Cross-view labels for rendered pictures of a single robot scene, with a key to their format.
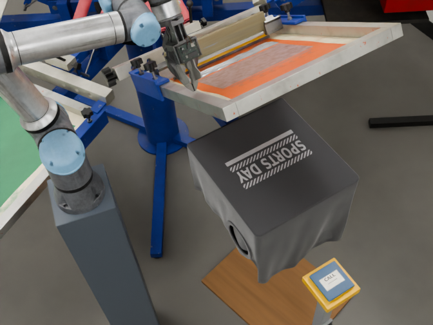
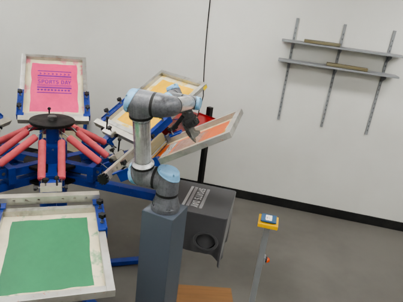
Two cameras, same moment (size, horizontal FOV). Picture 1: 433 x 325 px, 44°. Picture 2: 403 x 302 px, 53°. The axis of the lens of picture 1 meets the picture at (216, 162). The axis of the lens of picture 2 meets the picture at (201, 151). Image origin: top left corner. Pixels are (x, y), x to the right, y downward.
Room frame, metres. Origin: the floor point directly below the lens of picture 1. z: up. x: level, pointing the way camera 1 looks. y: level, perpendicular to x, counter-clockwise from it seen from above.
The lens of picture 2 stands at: (-0.29, 1.82, 2.26)
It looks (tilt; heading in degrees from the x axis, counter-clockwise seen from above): 21 degrees down; 307
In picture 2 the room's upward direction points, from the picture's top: 7 degrees clockwise
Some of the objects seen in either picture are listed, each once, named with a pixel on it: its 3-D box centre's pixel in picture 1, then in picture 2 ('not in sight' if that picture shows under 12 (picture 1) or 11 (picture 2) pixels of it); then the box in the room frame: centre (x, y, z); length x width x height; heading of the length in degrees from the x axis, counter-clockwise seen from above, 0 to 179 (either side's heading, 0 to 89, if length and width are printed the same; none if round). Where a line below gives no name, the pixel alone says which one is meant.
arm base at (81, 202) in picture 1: (76, 184); (166, 199); (0.95, 0.42, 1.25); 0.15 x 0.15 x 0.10
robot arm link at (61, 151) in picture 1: (64, 158); (167, 179); (0.96, 0.42, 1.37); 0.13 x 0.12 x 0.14; 24
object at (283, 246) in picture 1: (303, 235); (225, 230); (1.01, -0.31, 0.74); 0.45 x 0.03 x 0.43; 118
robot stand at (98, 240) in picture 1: (118, 279); (156, 298); (0.95, 0.42, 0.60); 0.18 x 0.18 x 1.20; 16
